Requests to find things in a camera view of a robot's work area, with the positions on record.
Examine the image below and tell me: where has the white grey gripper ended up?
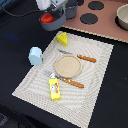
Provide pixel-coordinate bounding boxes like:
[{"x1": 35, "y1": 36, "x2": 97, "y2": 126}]
[{"x1": 36, "y1": 0, "x2": 68, "y2": 12}]

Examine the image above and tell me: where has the small grey frying pan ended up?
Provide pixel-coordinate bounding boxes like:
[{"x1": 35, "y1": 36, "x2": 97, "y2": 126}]
[{"x1": 39, "y1": 10, "x2": 66, "y2": 31}]

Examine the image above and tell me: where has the yellow butter box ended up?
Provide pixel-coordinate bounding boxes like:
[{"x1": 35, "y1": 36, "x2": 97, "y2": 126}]
[{"x1": 49, "y1": 78, "x2": 61, "y2": 101}]

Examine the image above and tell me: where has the dark grey cooking pot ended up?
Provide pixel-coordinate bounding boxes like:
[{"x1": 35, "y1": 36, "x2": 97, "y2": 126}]
[{"x1": 65, "y1": 0, "x2": 78, "y2": 19}]

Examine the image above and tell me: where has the round wooden plate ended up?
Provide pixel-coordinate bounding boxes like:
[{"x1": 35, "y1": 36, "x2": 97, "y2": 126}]
[{"x1": 55, "y1": 55, "x2": 82, "y2": 78}]

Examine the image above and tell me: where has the wooden handled toy knife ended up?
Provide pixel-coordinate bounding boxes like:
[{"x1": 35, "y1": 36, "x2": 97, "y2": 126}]
[{"x1": 57, "y1": 49, "x2": 97, "y2": 63}]

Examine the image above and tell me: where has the wooden handled toy fork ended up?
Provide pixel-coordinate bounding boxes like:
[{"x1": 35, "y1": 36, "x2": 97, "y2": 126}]
[{"x1": 44, "y1": 70, "x2": 84, "y2": 88}]

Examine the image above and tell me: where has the cream bowl on stove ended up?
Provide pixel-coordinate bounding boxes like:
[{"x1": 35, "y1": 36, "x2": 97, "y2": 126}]
[{"x1": 117, "y1": 4, "x2": 128, "y2": 30}]

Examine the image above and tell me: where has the yellow cheese wedge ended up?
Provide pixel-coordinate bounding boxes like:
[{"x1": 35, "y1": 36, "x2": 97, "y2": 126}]
[{"x1": 57, "y1": 33, "x2": 67, "y2": 46}]

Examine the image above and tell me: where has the beige woven placemat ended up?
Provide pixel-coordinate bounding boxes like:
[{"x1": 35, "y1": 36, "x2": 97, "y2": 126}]
[{"x1": 12, "y1": 33, "x2": 113, "y2": 128}]

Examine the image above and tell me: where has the red toy tomato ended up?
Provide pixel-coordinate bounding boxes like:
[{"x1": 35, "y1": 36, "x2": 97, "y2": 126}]
[{"x1": 41, "y1": 13, "x2": 54, "y2": 23}]

